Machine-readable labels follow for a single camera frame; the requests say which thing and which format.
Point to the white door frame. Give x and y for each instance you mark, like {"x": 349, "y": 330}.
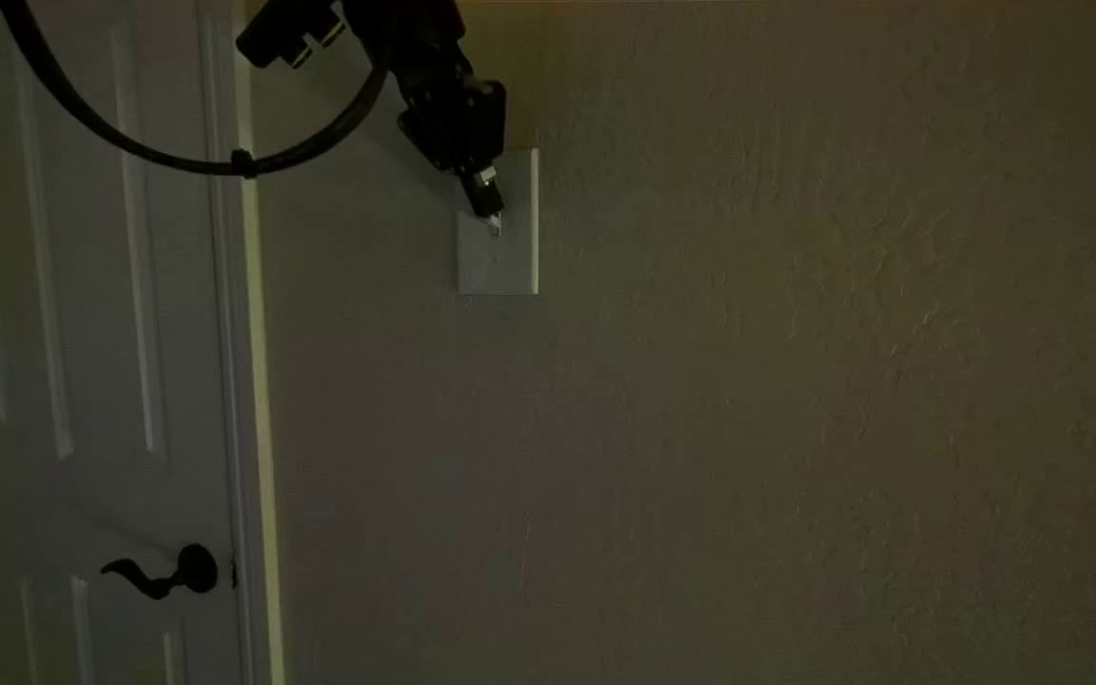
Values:
{"x": 259, "y": 420}

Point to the white light switch toggle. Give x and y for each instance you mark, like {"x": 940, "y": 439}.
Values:
{"x": 495, "y": 223}

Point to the white light switch plate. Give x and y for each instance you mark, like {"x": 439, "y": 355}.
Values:
{"x": 502, "y": 260}

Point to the white panelled door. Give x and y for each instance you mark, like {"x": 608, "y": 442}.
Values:
{"x": 76, "y": 344}

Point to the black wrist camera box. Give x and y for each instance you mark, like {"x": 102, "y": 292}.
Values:
{"x": 287, "y": 33}

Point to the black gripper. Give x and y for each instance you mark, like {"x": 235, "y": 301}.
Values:
{"x": 439, "y": 90}

